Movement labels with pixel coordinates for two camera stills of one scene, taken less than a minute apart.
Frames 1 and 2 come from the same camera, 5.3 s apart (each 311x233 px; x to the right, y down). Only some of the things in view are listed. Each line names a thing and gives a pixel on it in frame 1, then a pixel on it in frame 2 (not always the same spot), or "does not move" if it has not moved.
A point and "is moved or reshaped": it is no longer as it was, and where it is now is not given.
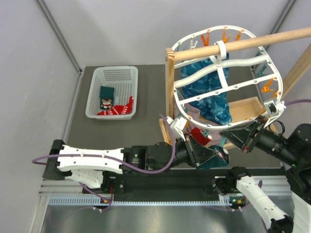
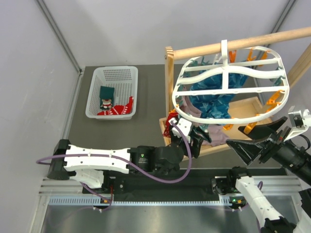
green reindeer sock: x=106 y=97 does not move
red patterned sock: x=198 y=135 is moved or reshaped
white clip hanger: x=222 y=78 is moved or reshaped
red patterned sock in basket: x=119 y=109 does not move
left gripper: x=200 y=154 -> x=194 y=152
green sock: x=220 y=159 -> x=198 y=134
